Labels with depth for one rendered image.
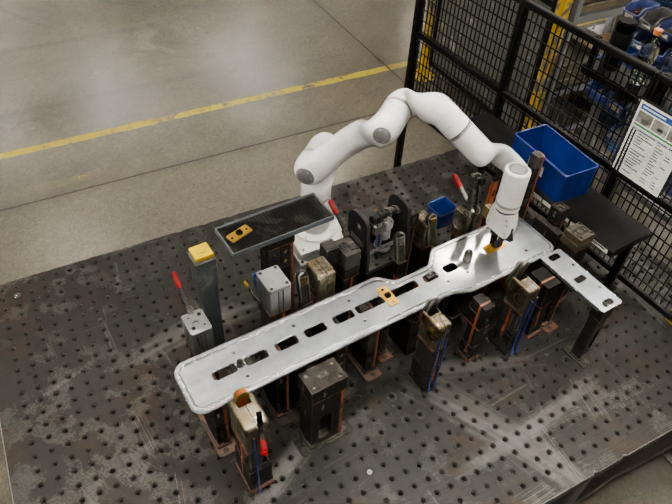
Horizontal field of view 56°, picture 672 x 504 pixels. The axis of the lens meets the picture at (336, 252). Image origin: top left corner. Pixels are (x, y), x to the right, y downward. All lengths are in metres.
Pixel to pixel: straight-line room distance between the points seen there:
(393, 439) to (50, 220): 2.61
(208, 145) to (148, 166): 0.43
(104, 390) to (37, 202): 2.11
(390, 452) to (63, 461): 1.01
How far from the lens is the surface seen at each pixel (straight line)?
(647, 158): 2.48
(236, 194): 3.98
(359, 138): 2.13
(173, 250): 2.65
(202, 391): 1.85
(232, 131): 4.53
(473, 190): 2.26
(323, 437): 2.06
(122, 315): 2.46
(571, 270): 2.32
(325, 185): 2.40
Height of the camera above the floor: 2.55
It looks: 45 degrees down
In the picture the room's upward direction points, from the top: 4 degrees clockwise
